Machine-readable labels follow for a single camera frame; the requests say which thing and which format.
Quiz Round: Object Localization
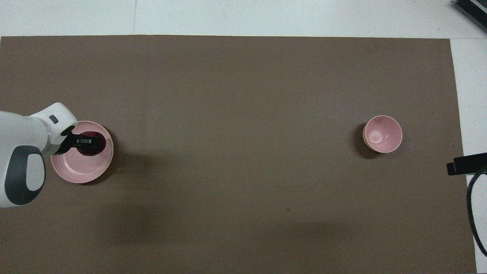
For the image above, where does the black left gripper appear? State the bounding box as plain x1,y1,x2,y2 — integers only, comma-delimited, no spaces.
53,133,104,155

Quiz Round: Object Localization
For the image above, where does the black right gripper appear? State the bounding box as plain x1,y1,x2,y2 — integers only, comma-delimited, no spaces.
447,153,487,176

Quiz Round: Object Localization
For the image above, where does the dark red apple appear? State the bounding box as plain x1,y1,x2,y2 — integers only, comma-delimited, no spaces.
77,131,106,157

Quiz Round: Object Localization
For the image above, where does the pink plate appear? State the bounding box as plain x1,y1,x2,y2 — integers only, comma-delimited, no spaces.
51,121,114,184

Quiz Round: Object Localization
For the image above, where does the pink bowl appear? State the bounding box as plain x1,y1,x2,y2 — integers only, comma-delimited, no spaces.
363,115,403,154

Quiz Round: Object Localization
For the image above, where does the brown table mat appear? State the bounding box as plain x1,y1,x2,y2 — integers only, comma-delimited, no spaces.
0,35,477,274

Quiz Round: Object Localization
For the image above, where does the black ribbed device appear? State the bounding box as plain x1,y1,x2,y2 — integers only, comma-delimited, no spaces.
452,0,487,33

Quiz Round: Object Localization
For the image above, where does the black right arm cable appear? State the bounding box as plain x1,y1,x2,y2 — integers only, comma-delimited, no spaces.
467,166,487,258

